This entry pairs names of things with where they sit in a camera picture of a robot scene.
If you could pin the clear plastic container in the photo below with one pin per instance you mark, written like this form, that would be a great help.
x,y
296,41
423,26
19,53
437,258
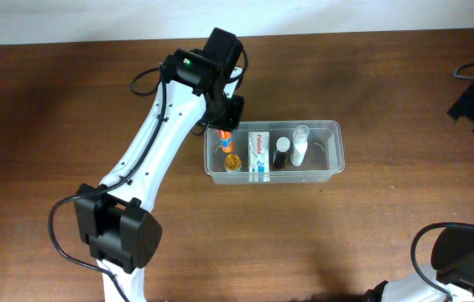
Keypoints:
x,y
323,158

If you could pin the small gold-lidded jar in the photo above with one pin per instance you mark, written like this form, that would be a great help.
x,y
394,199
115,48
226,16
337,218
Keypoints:
x,y
233,163

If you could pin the white spray bottle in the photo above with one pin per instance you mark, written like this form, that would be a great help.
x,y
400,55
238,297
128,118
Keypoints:
x,y
300,145

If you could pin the orange effervescent tablet tube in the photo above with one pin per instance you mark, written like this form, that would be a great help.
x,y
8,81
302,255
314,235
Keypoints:
x,y
226,141

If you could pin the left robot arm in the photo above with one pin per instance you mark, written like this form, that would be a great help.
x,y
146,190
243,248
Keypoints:
x,y
114,218

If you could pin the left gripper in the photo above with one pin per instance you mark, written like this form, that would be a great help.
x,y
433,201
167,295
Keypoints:
x,y
231,119

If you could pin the black bottle white cap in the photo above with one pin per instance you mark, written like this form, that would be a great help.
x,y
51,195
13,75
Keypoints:
x,y
281,152

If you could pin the white blue medicine box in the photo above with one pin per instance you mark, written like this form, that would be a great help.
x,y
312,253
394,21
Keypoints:
x,y
258,157

